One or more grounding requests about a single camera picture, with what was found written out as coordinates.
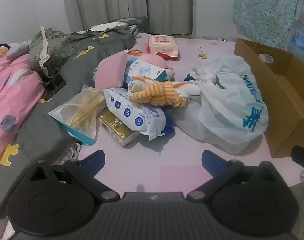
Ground cotton swab bag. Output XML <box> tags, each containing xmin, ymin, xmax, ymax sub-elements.
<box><xmin>48</xmin><ymin>85</ymin><xmax>107</xmax><ymax>147</ymax></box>

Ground lilac cloth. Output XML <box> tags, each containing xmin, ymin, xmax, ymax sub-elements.
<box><xmin>6</xmin><ymin>40</ymin><xmax>34</xmax><ymax>57</ymax></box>

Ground pink plush toy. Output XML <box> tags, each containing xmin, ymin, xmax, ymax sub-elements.
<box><xmin>136</xmin><ymin>54</ymin><xmax>174</xmax><ymax>72</ymax></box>

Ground grey storage crate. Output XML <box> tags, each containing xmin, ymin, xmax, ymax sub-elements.
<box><xmin>109</xmin><ymin>16</ymin><xmax>148</xmax><ymax>34</ymax></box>

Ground white blue pad packet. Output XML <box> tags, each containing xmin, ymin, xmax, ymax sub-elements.
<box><xmin>103</xmin><ymin>88</ymin><xmax>175</xmax><ymax>141</ymax></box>

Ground orange striped socks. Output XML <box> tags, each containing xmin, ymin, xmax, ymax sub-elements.
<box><xmin>127</xmin><ymin>76</ymin><xmax>200</xmax><ymax>107</ymax></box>

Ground grey curtain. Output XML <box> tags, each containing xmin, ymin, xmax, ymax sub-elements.
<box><xmin>60</xmin><ymin>0</ymin><xmax>194</xmax><ymax>35</ymax></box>

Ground green floral pillow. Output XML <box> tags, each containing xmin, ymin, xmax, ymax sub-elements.
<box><xmin>27</xmin><ymin>26</ymin><xmax>76</xmax><ymax>78</ymax></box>

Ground white blue mask box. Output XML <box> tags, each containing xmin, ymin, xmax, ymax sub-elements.
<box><xmin>124</xmin><ymin>57</ymin><xmax>169</xmax><ymax>84</ymax></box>

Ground white mesh fabric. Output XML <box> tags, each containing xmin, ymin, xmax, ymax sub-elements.
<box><xmin>59</xmin><ymin>142</ymin><xmax>82</xmax><ymax>161</ymax></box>

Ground gold tissue pack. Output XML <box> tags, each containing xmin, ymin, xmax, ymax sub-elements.
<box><xmin>99</xmin><ymin>111</ymin><xmax>140</xmax><ymax>146</ymax></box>

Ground pink printed blanket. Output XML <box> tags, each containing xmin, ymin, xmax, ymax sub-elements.
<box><xmin>0</xmin><ymin>46</ymin><xmax>46</xmax><ymax>170</ymax></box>

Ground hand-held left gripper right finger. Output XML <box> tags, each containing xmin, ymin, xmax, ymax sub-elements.
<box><xmin>187</xmin><ymin>150</ymin><xmax>277</xmax><ymax>202</ymax></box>

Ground red wet wipes pack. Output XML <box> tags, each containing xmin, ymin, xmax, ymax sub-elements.
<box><xmin>146</xmin><ymin>34</ymin><xmax>180</xmax><ymax>61</ymax></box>

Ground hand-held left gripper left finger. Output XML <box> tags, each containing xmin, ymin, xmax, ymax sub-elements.
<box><xmin>29</xmin><ymin>149</ymin><xmax>119</xmax><ymax>202</ymax></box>

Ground white plastic bag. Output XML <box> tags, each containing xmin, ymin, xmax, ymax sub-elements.
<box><xmin>176</xmin><ymin>54</ymin><xmax>269</xmax><ymax>155</ymax></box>

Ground pink foam pad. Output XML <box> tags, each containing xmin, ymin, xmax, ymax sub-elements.
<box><xmin>95</xmin><ymin>50</ymin><xmax>129</xmax><ymax>90</ymax></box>

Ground brown cardboard box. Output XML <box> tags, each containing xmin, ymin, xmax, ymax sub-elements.
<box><xmin>234</xmin><ymin>38</ymin><xmax>304</xmax><ymax>158</ymax></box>

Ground blue water jug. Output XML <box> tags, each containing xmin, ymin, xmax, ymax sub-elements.
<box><xmin>286</xmin><ymin>20</ymin><xmax>304</xmax><ymax>59</ymax></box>

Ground white crumpled cloth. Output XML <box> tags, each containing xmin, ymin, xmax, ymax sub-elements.
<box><xmin>86</xmin><ymin>21</ymin><xmax>129</xmax><ymax>33</ymax></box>

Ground pink patterned mat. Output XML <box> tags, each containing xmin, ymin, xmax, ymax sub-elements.
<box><xmin>74</xmin><ymin>32</ymin><xmax>304</xmax><ymax>200</ymax></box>

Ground grey printed quilt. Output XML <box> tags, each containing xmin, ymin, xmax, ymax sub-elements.
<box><xmin>0</xmin><ymin>26</ymin><xmax>136</xmax><ymax>215</ymax></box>

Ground teal floral cloth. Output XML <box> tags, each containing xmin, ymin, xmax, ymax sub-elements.
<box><xmin>232</xmin><ymin>0</ymin><xmax>304</xmax><ymax>47</ymax></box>

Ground black phone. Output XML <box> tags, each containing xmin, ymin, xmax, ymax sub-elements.
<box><xmin>43</xmin><ymin>76</ymin><xmax>67</xmax><ymax>99</ymax></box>

